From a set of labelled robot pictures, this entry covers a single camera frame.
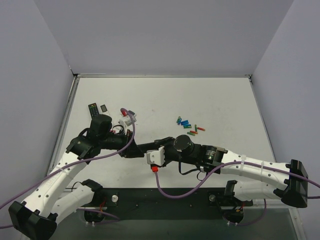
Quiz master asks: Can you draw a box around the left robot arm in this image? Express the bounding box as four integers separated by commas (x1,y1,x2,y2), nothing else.
8,111,136,240

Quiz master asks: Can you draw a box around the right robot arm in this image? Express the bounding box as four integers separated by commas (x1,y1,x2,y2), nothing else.
142,135,308,208

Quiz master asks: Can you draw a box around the slim white remote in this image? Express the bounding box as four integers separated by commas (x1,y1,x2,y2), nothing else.
100,104,111,116

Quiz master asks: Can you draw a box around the black multi-button remote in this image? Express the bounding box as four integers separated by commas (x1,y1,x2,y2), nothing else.
88,103,100,119

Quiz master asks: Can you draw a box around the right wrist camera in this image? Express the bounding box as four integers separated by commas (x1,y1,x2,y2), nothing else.
146,146,165,173

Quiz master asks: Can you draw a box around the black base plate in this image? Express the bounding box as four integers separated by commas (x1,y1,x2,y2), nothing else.
84,187,253,221

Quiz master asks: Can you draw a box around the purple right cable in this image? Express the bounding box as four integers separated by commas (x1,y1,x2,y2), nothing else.
154,159,320,227

